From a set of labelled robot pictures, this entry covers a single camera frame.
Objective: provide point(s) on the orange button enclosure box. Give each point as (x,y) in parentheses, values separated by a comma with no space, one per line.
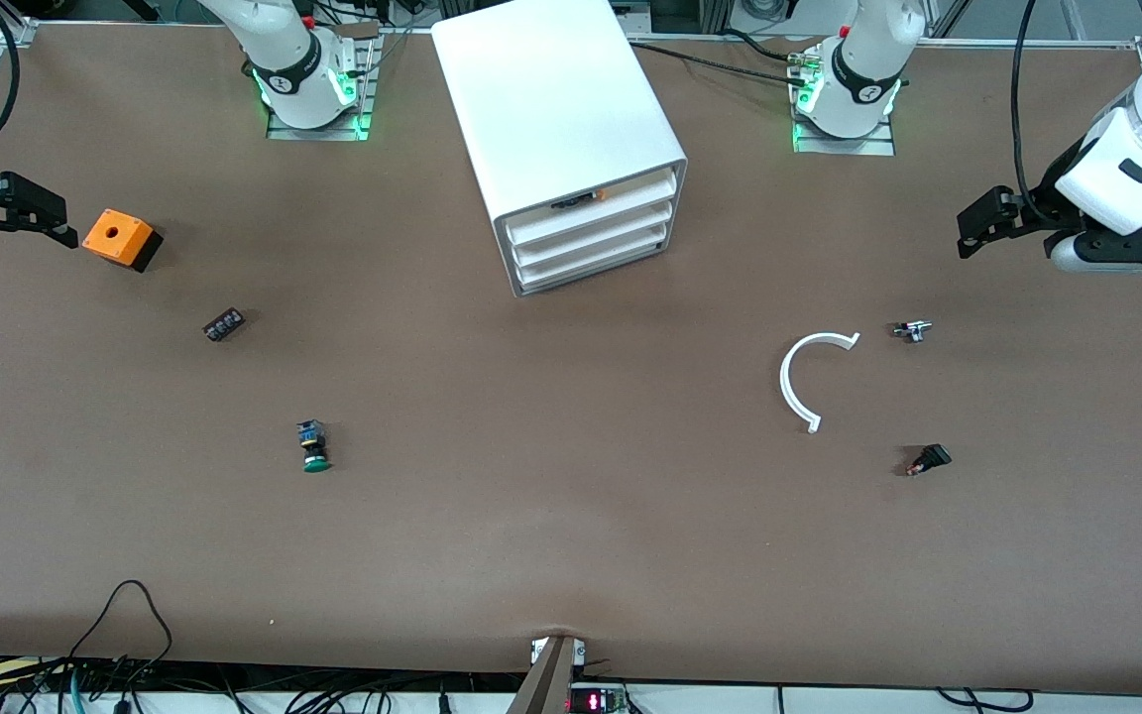
(115,236)

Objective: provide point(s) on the small black terminal block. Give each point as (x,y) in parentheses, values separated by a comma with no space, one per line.
(224,325)

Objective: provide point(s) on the green mushroom push button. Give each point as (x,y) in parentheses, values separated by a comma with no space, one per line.
(314,451)

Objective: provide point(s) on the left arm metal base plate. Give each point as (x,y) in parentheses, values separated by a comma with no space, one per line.
(844,145)

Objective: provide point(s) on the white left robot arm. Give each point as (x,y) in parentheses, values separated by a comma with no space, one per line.
(858,89)

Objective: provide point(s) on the white curved plastic strip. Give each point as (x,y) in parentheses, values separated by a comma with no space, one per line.
(785,382)

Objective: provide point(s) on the white uppermost cabinet drawer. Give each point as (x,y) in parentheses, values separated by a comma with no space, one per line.
(591,220)

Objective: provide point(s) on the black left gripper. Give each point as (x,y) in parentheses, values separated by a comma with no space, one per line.
(1040,206)

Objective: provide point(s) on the small silver toggle switch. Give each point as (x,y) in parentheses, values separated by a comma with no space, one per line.
(913,330)

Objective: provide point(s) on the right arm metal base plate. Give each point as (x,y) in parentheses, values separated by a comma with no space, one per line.
(368,89)

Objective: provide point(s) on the brown camera support beam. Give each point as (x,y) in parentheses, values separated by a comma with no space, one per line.
(546,684)

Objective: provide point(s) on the white lowest cabinet drawer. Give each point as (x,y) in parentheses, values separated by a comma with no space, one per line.
(591,260)

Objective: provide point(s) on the small black rocker switch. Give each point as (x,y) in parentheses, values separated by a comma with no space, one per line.
(931,458)

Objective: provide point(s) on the white drawer cabinet shell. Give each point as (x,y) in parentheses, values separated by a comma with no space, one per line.
(551,99)

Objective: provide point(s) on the small black orange switch part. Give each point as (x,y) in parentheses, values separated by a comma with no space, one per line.
(571,201)

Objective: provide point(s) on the white middle cabinet drawer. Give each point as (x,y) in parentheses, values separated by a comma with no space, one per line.
(591,238)

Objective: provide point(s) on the small red digit display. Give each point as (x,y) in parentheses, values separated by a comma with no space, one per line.
(596,702)

